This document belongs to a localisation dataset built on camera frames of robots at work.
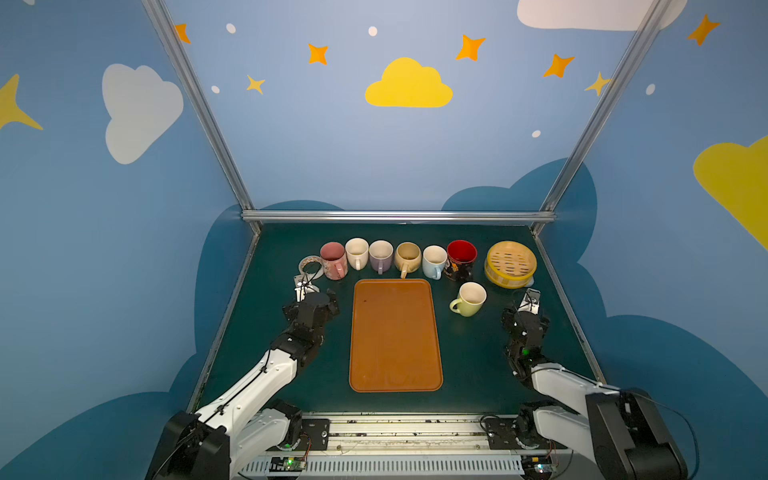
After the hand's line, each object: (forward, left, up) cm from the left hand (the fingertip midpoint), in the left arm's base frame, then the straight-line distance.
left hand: (322, 292), depth 84 cm
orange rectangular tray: (-9, -21, -14) cm, 27 cm away
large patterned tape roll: (+22, +11, -13) cm, 28 cm away
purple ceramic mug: (+24, -16, -10) cm, 30 cm away
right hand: (0, -62, -4) cm, 62 cm away
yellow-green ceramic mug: (+4, -45, -9) cm, 46 cm away
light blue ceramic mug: (+20, -35, -9) cm, 41 cm away
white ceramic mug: (+23, -7, -9) cm, 26 cm away
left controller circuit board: (-40, +4, -14) cm, 42 cm away
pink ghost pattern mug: (+16, -1, -5) cm, 16 cm away
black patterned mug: (+20, -44, -6) cm, 49 cm away
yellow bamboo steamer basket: (+20, -62, -10) cm, 66 cm away
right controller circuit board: (-39, -56, -15) cm, 70 cm away
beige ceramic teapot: (+21, -25, -10) cm, 35 cm away
